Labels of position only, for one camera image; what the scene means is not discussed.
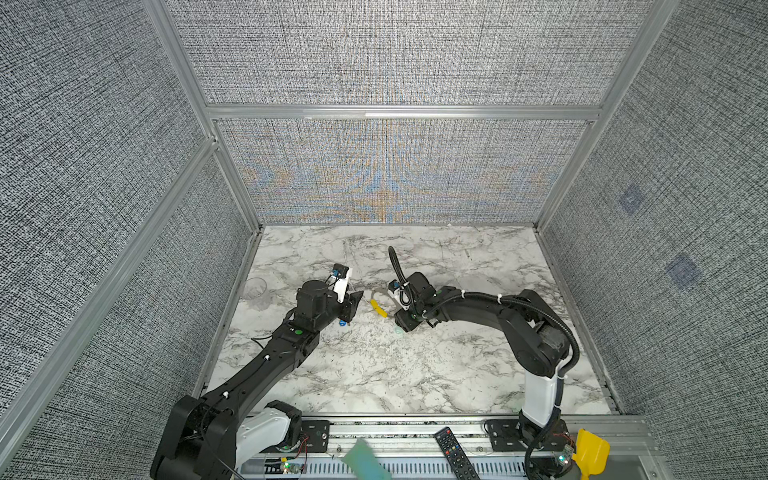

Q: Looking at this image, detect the yellow capped key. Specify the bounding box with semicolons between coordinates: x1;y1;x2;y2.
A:
370;299;389;318

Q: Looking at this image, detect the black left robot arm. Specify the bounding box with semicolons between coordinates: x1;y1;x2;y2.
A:
150;280;364;479

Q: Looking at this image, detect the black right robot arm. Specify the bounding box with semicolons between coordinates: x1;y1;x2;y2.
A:
388;246;581;479

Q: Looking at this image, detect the clear plastic cup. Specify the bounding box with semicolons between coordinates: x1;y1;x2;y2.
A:
242;277;269;301

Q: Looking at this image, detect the black remote control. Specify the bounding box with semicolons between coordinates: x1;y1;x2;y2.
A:
434;427;480;480

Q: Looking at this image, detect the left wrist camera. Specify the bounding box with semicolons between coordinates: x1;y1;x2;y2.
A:
329;263;352;303

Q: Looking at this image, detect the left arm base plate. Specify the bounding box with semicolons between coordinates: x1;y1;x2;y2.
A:
262;420;331;456

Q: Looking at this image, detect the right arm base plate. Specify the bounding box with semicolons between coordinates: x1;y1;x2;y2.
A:
483;418;575;453

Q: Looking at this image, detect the grey cable duct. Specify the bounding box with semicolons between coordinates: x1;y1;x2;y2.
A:
238;456;526;479

